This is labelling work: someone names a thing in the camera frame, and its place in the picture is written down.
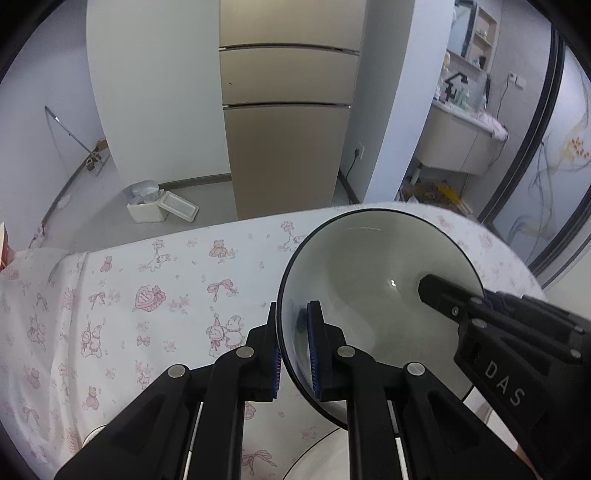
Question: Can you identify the pink towel on vanity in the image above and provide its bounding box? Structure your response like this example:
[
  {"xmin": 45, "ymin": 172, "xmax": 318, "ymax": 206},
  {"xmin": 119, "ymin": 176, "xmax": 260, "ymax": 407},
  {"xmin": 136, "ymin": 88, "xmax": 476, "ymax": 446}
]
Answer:
[{"xmin": 476, "ymin": 112, "xmax": 509, "ymax": 142}]

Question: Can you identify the beige three-door refrigerator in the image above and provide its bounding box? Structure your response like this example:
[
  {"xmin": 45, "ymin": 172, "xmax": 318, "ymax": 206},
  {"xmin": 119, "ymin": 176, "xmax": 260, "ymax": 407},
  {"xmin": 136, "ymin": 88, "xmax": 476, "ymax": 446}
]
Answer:
[{"xmin": 219, "ymin": 1, "xmax": 367, "ymax": 219}]

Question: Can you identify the red and white carton box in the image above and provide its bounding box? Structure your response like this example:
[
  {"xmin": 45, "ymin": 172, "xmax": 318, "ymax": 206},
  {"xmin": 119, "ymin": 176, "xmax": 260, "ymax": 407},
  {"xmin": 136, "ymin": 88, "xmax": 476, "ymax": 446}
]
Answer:
[{"xmin": 0, "ymin": 222, "xmax": 15, "ymax": 271}]

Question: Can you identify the metal mop pole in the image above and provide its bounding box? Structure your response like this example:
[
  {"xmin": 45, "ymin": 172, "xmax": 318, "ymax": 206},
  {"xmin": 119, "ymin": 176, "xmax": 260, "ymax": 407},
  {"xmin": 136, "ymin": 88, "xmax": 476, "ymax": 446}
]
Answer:
[{"xmin": 29, "ymin": 105, "xmax": 112, "ymax": 248}]

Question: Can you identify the black faucet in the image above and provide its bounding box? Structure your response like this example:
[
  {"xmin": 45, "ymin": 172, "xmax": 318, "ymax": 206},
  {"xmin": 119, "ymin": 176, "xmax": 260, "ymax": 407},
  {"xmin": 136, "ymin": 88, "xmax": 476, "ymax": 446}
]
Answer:
[{"xmin": 444, "ymin": 72, "xmax": 469, "ymax": 105}]

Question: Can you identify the right human hand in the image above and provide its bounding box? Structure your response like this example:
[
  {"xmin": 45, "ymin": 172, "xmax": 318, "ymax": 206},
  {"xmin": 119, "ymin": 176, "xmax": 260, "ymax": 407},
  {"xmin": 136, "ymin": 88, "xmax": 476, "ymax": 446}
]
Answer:
[{"xmin": 515, "ymin": 445, "xmax": 536, "ymax": 472}]

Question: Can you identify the white ceramic plate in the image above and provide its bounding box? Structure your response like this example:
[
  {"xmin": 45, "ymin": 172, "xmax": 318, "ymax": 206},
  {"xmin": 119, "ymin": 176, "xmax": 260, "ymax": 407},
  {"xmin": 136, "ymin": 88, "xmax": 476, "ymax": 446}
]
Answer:
[{"xmin": 284, "ymin": 429, "xmax": 349, "ymax": 480}]

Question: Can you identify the white bowl with dark rim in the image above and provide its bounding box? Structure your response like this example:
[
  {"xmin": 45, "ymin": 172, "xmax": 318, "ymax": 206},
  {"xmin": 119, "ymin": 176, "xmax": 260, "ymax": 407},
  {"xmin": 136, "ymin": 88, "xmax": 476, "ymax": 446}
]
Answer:
[{"xmin": 276, "ymin": 208, "xmax": 484, "ymax": 428}]

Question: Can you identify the white pink patterned tablecloth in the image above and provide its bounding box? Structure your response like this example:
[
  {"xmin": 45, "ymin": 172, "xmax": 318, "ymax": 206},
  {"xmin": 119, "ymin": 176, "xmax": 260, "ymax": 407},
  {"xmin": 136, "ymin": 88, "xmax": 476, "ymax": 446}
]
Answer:
[{"xmin": 1, "ymin": 202, "xmax": 546, "ymax": 479}]

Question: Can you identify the black power cable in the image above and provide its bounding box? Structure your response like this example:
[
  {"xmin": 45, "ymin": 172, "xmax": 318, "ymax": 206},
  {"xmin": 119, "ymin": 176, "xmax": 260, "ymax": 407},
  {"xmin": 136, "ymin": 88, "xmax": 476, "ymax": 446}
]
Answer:
[{"xmin": 344, "ymin": 150, "xmax": 364, "ymax": 204}]

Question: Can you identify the white trash bin with lid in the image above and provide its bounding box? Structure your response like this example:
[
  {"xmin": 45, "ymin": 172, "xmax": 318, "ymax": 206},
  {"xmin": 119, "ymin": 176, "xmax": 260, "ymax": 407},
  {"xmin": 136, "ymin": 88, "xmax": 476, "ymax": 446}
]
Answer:
[{"xmin": 123, "ymin": 180, "xmax": 199, "ymax": 223}]

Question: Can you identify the beige bathroom vanity cabinet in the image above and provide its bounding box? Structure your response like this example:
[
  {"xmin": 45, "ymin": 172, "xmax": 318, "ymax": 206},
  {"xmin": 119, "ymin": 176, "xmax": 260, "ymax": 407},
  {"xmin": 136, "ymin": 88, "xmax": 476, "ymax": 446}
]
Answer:
[{"xmin": 414, "ymin": 100, "xmax": 508, "ymax": 176}]

